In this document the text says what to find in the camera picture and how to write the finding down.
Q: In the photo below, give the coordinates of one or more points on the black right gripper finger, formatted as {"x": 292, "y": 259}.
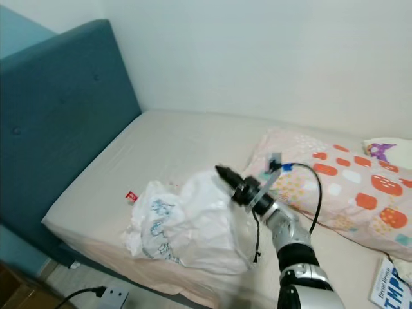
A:
{"x": 230, "y": 181}
{"x": 235, "y": 176}

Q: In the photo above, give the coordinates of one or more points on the pink patterned pillow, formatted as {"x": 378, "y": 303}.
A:
{"x": 360, "y": 193}

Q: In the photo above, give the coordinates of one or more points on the white and blue book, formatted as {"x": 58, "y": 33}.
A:
{"x": 389, "y": 286}

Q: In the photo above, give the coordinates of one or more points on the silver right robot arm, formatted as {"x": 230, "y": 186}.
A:
{"x": 293, "y": 235}

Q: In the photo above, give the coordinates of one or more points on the cream sheeted mattress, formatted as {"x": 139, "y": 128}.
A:
{"x": 167, "y": 145}

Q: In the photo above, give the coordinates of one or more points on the cream cartoon print blanket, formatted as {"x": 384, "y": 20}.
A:
{"x": 396, "y": 151}

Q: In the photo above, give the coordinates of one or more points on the white power strip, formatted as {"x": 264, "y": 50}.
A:
{"x": 116, "y": 296}

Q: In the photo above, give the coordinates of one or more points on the teal upholstered headboard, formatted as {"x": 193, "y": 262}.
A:
{"x": 64, "y": 116}

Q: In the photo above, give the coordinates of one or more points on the brown cardboard box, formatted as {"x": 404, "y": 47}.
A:
{"x": 13, "y": 290}

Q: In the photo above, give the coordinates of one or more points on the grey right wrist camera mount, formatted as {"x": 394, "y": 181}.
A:
{"x": 271, "y": 179}

